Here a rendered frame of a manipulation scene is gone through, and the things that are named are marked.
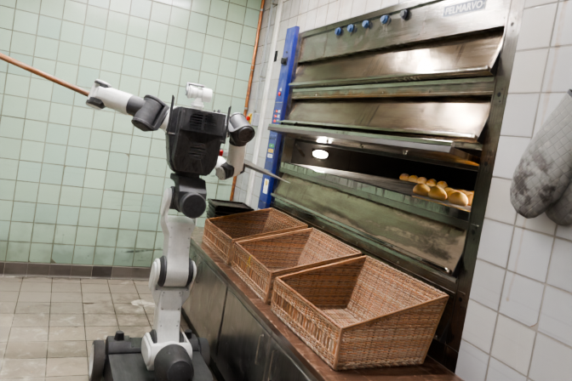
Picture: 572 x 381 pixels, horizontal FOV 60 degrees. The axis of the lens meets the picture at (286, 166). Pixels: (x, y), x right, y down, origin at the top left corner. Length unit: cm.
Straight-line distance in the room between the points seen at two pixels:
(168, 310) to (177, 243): 32
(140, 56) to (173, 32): 33
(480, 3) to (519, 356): 133
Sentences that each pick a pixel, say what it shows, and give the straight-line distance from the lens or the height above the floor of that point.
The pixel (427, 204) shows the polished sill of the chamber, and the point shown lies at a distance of 218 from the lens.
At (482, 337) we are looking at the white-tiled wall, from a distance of 198.
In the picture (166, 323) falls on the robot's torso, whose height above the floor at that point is 40.
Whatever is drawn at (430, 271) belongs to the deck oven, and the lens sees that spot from 215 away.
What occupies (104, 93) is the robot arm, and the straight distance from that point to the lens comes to 243.
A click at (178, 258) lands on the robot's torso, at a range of 241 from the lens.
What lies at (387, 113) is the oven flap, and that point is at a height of 155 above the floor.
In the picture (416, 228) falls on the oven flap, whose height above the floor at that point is 105.
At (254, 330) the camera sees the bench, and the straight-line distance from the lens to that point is 233.
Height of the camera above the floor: 133
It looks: 3 degrees down
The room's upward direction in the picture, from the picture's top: 9 degrees clockwise
